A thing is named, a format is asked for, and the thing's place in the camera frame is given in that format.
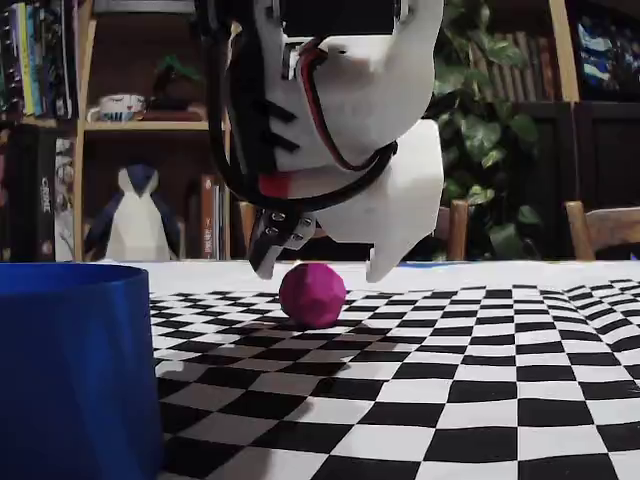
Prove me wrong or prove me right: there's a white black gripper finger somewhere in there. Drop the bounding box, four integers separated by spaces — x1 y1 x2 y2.
247 207 322 280

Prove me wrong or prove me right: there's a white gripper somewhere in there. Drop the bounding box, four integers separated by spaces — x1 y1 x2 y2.
219 0 447 283

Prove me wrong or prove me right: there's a pink faceted ball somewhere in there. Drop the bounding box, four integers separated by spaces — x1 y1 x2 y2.
278 263 347 330

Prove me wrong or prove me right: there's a black Crime game box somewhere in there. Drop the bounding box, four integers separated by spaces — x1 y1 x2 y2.
22 124 77 262

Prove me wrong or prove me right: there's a blue round box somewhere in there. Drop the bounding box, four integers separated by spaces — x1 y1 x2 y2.
0 262 166 480

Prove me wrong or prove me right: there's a wooden chair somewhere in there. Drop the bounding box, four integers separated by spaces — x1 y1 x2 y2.
238 198 471 261
564 199 640 261

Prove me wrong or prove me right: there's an orange spine book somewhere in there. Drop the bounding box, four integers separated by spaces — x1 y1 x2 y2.
199 173 216 261

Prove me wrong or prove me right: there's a green leafy houseplant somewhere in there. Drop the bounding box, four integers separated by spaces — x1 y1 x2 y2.
432 0 544 261

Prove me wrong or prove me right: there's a white blue paper penguin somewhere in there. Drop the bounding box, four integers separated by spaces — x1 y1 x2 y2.
83 163 182 262

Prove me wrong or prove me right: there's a dark wooden cabinet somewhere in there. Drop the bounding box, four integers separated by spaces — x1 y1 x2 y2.
514 99 640 261

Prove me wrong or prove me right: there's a small green bonsai plant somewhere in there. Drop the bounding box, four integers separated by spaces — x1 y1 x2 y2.
149 53 209 112

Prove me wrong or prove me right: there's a checkerboard paper mat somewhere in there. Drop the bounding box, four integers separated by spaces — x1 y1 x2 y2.
0 258 640 480

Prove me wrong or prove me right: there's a white blue patterned mug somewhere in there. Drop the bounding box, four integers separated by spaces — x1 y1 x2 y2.
87 94 149 124

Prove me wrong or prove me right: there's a slanted wooden beam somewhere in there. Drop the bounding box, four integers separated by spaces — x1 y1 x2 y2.
547 0 582 104

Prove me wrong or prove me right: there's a wooden bookshelf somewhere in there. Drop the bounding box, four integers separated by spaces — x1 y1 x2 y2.
74 0 239 261

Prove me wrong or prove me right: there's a blue painting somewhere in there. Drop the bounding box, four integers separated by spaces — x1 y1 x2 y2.
574 14 640 94

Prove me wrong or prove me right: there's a yellow spine book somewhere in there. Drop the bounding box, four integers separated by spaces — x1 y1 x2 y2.
22 3 40 117

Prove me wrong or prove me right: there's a red white servo wire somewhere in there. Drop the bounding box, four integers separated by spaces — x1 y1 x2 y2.
292 37 396 174

